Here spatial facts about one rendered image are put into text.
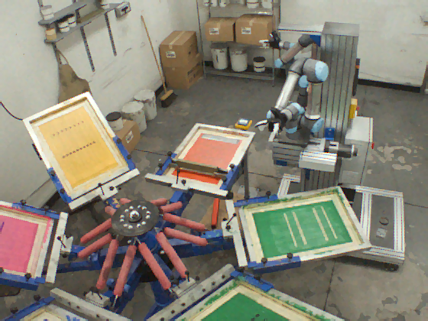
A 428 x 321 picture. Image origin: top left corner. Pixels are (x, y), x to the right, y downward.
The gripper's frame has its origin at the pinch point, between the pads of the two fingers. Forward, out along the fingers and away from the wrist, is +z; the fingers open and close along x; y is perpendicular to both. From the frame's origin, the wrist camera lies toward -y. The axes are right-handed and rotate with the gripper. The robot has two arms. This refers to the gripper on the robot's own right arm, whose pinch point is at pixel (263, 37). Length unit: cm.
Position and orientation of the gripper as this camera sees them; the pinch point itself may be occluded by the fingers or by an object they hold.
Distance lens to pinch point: 352.0
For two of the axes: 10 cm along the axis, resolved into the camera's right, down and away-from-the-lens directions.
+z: -7.0, -4.0, 5.9
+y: 1.8, 7.0, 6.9
